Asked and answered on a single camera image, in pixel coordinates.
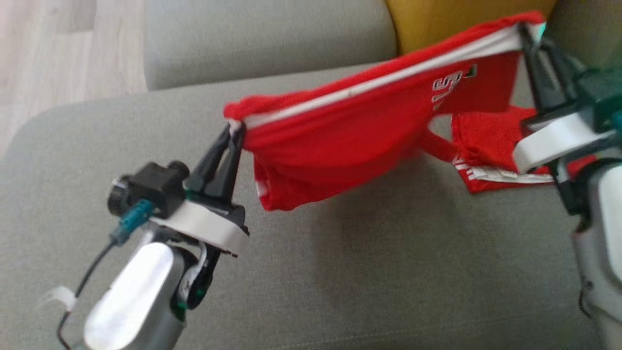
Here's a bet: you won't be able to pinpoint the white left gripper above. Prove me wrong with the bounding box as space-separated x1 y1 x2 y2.
148 124 251 258

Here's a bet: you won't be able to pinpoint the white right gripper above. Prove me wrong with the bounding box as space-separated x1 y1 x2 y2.
512 23 608 175

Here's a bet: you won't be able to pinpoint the red jersey with white sleeves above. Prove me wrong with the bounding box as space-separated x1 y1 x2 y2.
420 106 599 195

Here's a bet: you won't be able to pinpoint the red Bulls 23 shorts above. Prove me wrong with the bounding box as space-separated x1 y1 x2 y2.
223 11 548 212

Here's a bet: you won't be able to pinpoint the yellow cushion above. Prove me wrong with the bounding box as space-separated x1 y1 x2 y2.
384 0 557 57

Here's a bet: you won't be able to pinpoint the grey sofa seat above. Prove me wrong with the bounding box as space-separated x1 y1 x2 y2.
0 62 622 350

